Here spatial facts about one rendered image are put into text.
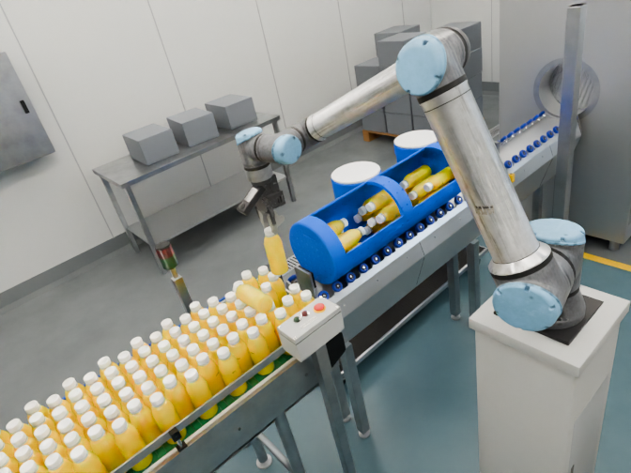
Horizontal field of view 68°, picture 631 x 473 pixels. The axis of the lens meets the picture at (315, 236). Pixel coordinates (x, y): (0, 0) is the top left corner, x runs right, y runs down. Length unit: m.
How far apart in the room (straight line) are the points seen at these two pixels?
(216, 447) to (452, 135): 1.21
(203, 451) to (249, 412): 0.19
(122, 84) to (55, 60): 0.56
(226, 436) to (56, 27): 3.77
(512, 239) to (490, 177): 0.16
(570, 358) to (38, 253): 4.36
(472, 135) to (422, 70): 0.18
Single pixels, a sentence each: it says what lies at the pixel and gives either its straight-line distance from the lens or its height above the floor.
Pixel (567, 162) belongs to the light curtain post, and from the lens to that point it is 2.74.
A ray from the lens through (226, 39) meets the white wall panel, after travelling 5.33.
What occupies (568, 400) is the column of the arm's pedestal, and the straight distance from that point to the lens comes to 1.52.
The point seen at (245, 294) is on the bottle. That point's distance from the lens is 1.70.
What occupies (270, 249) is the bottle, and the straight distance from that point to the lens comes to 1.70.
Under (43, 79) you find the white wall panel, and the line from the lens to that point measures 4.68.
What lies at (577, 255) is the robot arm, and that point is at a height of 1.33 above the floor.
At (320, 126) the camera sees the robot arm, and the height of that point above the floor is 1.66.
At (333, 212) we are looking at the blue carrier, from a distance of 2.11.
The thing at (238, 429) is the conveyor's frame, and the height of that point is 0.82.
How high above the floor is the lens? 2.11
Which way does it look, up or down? 30 degrees down
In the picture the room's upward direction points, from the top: 13 degrees counter-clockwise
